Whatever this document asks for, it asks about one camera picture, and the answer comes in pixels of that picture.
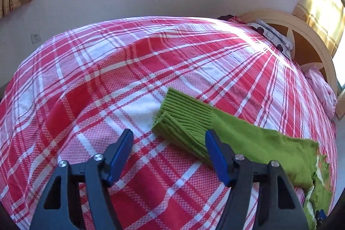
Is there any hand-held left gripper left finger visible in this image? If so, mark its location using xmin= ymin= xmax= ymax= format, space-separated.
xmin=30 ymin=129 xmax=134 ymax=230

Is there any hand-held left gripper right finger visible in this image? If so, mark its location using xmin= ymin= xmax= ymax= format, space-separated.
xmin=205 ymin=129 xmax=309 ymax=230

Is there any green knit sweater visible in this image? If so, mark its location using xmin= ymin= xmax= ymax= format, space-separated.
xmin=152 ymin=87 xmax=333 ymax=230

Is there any red plaid bed sheet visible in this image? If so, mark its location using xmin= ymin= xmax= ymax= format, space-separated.
xmin=0 ymin=16 xmax=339 ymax=230

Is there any pink crumpled blanket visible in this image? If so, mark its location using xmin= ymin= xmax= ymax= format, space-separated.
xmin=300 ymin=63 xmax=337 ymax=119

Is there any grey printed pillow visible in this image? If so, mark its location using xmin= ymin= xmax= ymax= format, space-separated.
xmin=248 ymin=20 xmax=294 ymax=59

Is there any cream wooden headboard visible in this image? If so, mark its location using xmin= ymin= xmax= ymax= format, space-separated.
xmin=238 ymin=10 xmax=339 ymax=101

